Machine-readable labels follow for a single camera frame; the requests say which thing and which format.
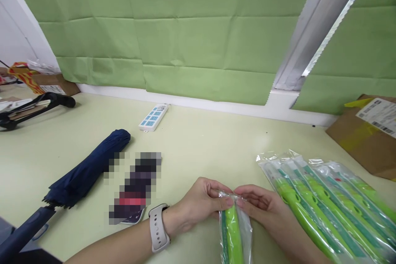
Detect person's left hand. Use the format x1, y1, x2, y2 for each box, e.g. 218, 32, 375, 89
167, 177, 236, 241

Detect person's right hand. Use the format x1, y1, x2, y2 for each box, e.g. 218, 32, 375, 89
234, 184, 298, 245

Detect single green toothbrush packet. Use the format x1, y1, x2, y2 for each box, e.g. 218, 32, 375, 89
218, 189, 254, 264

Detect pile of green toothbrush packs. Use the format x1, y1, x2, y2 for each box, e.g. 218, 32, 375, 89
256, 148, 396, 264

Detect smartphone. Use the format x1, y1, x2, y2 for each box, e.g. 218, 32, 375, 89
118, 208, 146, 226

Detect white power strip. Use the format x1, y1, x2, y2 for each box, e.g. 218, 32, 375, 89
138, 103, 171, 133

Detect navy blue folded umbrella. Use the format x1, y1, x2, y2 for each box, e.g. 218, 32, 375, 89
0, 129, 132, 256

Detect cardboard box with yellow tape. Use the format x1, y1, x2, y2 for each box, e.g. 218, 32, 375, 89
325, 94, 396, 182

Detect narrow green cloth curtain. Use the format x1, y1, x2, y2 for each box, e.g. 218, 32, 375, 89
290, 0, 396, 116

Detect large green cloth curtain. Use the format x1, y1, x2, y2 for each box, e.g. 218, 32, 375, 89
5, 0, 330, 107

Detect small brown cardboard box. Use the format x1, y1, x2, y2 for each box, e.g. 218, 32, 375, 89
31, 73, 82, 96

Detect black folding stand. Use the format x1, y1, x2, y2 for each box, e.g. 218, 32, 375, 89
0, 92, 77, 132

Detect clear plastic bag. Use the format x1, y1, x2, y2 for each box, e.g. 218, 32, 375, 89
27, 59, 60, 76

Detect red and yellow patterned bag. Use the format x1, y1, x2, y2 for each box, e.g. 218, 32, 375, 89
7, 62, 46, 95

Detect white window frame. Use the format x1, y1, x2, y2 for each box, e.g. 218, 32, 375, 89
271, 0, 380, 92

